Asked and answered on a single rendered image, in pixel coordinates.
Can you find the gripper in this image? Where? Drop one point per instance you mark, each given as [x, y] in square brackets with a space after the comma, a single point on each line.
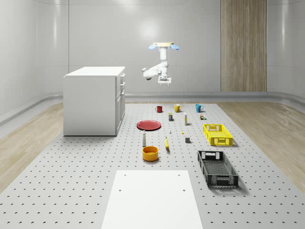
[165, 80]

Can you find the banana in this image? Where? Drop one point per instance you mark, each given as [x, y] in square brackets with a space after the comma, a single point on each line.
[166, 143]

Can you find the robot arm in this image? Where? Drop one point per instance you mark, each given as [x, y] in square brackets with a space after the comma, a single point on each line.
[163, 57]

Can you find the red mug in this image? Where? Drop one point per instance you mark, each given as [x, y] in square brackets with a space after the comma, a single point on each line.
[159, 109]

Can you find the yellow mug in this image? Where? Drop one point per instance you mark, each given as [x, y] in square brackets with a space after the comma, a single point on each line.
[176, 108]

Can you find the flat-sided can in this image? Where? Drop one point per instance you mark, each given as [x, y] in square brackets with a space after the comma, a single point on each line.
[170, 117]

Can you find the drone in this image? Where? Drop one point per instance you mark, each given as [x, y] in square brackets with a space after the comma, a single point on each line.
[162, 44]

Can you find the blue mug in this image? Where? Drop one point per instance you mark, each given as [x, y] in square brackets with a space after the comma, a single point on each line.
[198, 108]

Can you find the yellow carton box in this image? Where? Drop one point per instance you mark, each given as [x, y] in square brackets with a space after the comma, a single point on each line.
[185, 119]

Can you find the red plate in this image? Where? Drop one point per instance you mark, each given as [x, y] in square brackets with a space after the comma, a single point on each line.
[149, 125]

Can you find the small white bottle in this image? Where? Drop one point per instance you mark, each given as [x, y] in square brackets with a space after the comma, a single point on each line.
[144, 139]

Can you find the grey cube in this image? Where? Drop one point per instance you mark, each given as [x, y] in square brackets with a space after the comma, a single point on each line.
[187, 140]

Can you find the yellow bowl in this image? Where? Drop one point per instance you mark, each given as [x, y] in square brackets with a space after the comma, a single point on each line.
[150, 156]

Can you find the white cabinet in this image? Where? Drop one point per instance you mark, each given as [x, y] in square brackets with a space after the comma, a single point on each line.
[90, 105]

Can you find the yellow basket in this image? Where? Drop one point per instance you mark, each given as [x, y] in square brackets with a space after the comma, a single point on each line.
[220, 141]

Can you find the dark grey basket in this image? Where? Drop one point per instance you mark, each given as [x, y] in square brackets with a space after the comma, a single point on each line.
[222, 180]

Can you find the white board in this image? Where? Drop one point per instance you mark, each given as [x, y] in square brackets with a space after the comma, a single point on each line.
[152, 202]

